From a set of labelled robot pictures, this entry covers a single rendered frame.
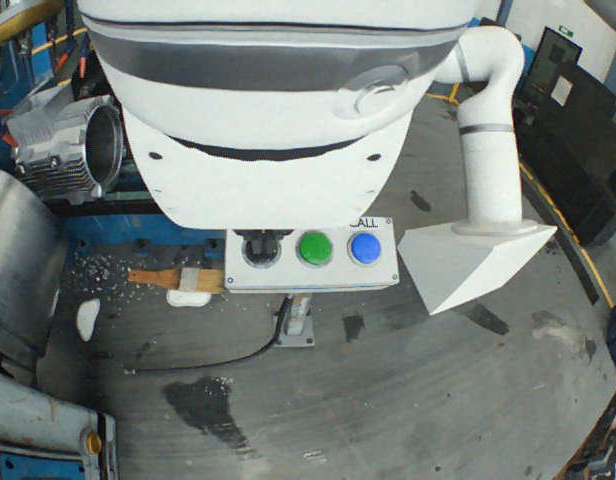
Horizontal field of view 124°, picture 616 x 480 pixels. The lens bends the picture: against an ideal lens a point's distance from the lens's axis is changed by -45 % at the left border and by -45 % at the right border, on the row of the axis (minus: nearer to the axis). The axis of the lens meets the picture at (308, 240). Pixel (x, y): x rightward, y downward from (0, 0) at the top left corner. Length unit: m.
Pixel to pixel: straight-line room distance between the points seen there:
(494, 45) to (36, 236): 0.77
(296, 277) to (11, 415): 0.35
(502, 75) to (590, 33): 6.75
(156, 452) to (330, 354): 0.35
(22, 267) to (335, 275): 0.35
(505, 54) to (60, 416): 0.89
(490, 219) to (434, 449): 0.42
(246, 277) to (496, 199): 0.44
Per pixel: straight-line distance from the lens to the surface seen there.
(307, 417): 0.50
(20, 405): 0.38
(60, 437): 0.44
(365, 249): 0.29
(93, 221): 0.66
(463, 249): 0.50
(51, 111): 0.59
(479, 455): 0.63
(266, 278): 0.27
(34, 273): 0.40
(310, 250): 0.27
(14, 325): 0.37
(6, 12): 0.57
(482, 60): 0.62
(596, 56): 7.12
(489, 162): 0.56
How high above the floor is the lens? 1.29
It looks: 52 degrees down
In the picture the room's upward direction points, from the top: 11 degrees clockwise
